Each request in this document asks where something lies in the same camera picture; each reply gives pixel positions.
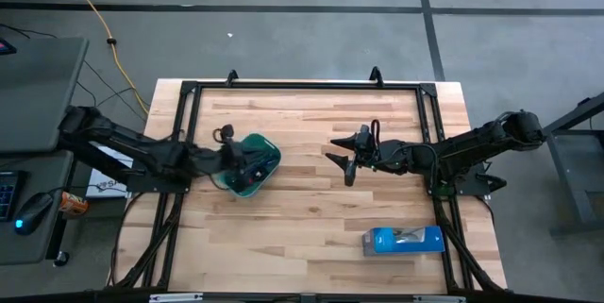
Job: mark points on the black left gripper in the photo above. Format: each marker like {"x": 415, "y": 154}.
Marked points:
{"x": 222, "y": 159}

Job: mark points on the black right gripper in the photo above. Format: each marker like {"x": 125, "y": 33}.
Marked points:
{"x": 361, "y": 156}

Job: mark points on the teal plastic bin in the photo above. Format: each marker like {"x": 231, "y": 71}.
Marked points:
{"x": 269, "y": 149}

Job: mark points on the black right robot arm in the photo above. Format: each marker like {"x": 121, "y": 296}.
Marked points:
{"x": 476, "y": 145}

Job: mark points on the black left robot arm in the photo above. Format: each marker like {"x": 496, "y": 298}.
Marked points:
{"x": 132, "y": 147}

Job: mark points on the blue retail box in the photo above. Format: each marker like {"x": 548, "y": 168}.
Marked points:
{"x": 401, "y": 240}

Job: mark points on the white printed paper sheet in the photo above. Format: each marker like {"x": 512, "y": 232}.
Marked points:
{"x": 101, "y": 185}

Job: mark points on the orange drink can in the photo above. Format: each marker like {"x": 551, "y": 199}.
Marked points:
{"x": 73, "y": 203}

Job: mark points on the black desk caster wheel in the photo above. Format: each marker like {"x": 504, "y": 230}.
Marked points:
{"x": 61, "y": 259}

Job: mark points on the black computer mouse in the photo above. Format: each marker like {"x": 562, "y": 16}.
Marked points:
{"x": 33, "y": 213}

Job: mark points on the grey desk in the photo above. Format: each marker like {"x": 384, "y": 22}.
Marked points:
{"x": 38, "y": 86}

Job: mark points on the black keyboard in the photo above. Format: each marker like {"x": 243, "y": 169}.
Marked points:
{"x": 7, "y": 196}

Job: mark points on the dark device with red light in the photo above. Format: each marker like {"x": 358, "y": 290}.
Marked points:
{"x": 5, "y": 48}

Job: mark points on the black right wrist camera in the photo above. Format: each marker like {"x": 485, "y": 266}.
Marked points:
{"x": 397, "y": 152}

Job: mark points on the black aluminium table frame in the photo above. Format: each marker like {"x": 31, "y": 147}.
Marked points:
{"x": 307, "y": 85}

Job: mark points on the silver metal bracket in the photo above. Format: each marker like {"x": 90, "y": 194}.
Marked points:
{"x": 439, "y": 299}
{"x": 175, "y": 298}

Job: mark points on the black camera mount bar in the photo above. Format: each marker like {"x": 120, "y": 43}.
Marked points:
{"x": 71, "y": 297}

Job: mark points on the black side table frame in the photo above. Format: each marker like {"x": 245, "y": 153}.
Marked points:
{"x": 573, "y": 119}

